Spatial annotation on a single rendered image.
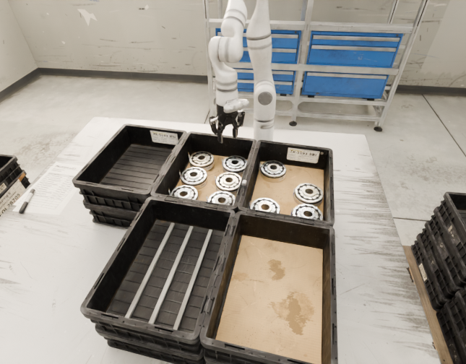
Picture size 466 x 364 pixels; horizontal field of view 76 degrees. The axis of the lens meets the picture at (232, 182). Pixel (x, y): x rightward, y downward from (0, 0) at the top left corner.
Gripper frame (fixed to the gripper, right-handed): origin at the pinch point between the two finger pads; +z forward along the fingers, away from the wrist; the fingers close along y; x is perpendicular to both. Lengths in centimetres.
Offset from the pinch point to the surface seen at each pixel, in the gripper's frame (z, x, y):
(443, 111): 99, -46, -295
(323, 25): 6, -104, -151
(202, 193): 17.5, 5.4, 14.8
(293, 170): 17.3, 13.8, -23.0
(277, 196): 17.4, 21.9, -8.4
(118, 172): 17.7, -23.9, 38.6
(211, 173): 17.4, -2.8, 6.5
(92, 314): 8, 37, 60
